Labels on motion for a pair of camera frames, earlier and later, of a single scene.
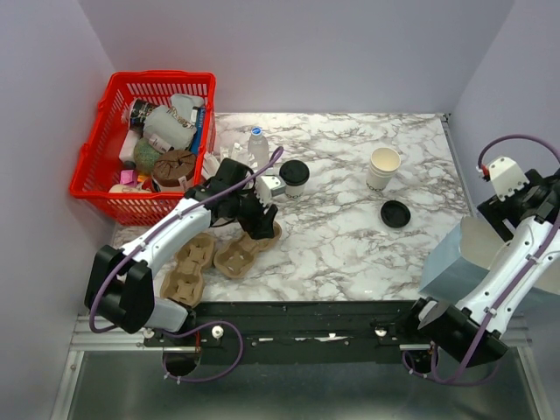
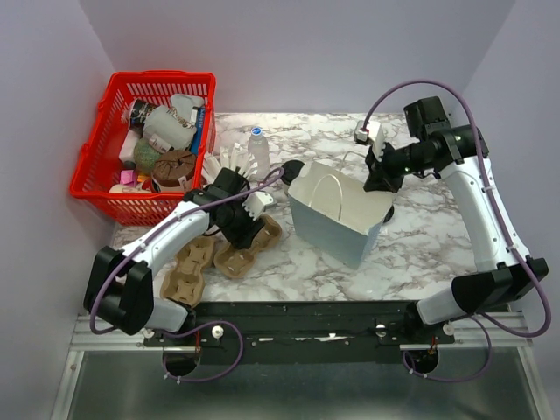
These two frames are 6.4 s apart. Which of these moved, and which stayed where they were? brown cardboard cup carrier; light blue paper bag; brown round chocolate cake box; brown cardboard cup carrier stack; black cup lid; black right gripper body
Moved: light blue paper bag; black right gripper body
Stayed: brown cardboard cup carrier; brown cardboard cup carrier stack; brown round chocolate cake box; black cup lid
